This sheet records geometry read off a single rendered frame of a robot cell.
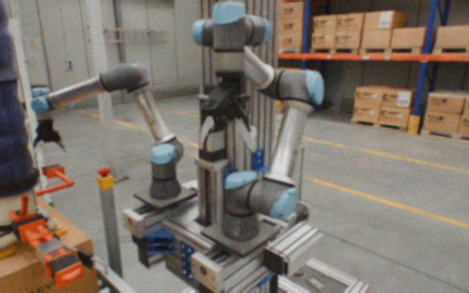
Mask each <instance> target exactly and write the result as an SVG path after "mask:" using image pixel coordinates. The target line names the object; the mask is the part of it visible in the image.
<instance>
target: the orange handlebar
mask: <svg viewBox="0 0 469 293"><path fill-rule="evenodd" d="M54 175H55V176H57V178H59V179H60V180H61V181H63V182H65V184H63V185H54V186H52V187H48V188H46V189H43V190H40V191H35V194H36V196H37V197H40V196H43V195H46V194H49V193H52V192H54V191H59V190H63V189H65V188H68V187H71V186H74V183H73V181H71V179H69V177H67V176H66V175H63V174H62V173H61V172H59V171H54ZM7 214H8V215H9V217H10V218H12V220H13V219H16V218H18V215H17V213H16V212H14V211H13V210H11V211H9V212H8V213H7ZM36 230H37V231H38V232H35V233H32V232H31V231H30V230H26V231H25V232H24V235H25V236H26V237H27V238H28V240H29V241H28V243H30V244H31V246H32V247H33V248H36V246H37V245H39V244H41V243H44V242H47V241H50V240H51V239H54V237H52V236H51V235H50V234H51V232H50V231H49V230H48V229H47V228H44V227H43V226H41V225H40V226H38V227H37V228H36ZM36 249H37V248H36ZM57 253H58V255H59V256H60V255H62V254H64V253H66V250H65V249H64V248H61V249H60V250H59V251H58V252H57ZM51 259H53V257H52V256H51V254H46V255H45V256H44V260H45V261H49V260H51ZM81 274H82V268H78V269H76V270H75V271H74V272H72V273H69V274H65V275H64V276H63V277H62V279H61V280H62V281H64V282H69V281H71V280H74V279H76V278H78V277H79V276H80V275H81Z"/></svg>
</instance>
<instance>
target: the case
mask: <svg viewBox="0 0 469 293"><path fill-rule="evenodd" d="M37 201H38V206H39V205H41V206H42V207H44V208H45V209H46V210H47V211H49V212H50V213H51V215H52V216H54V217H55V218H56V219H57V221H58V222H60V223H61V224H62V225H63V226H65V227H66V228H67V233H66V234H65V235H62V236H60V241H61V243H62V244H63V245H64V246H65V245H66V244H67V245H68V246H70V247H73V248H76V249H78V248H83V249H85V250H87V251H90V252H92V253H93V254H94V252H93V241H92V238H91V237H90V236H88V235H87V234H86V233H84V232H83V231H82V230H81V229H79V228H78V226H75V225H74V224H73V223H72V222H71V221H69V220H68V219H67V218H66V217H65V216H62V214H61V213H59V212H58V211H56V210H55V209H54V208H53V207H51V206H50V205H49V204H48V203H46V201H44V200H42V199H41V197H38V198H37ZM28 241H29V240H26V241H24V242H22V241H21V240H20V241H17V242H15V243H14V244H12V246H13V247H14V248H15V249H16V253H15V254H10V255H8V256H5V257H4V258H2V259H0V293H99V289H98V283H97V272H96V270H95V269H94V270H92V269H90V268H88V267H85V266H83V265H82V271H83V277H82V278H79V279H77V280H76V281H74V282H72V283H70V284H67V285H65V286H64V287H62V288H60V289H57V286H56V283H55V281H54V279H53V278H52V277H51V276H48V275H47V272H46V269H45V266H44V264H43V263H42V261H41V260H40V259H39V258H38V254H37V249H36V248H33V247H32V246H31V244H30V243H28Z"/></svg>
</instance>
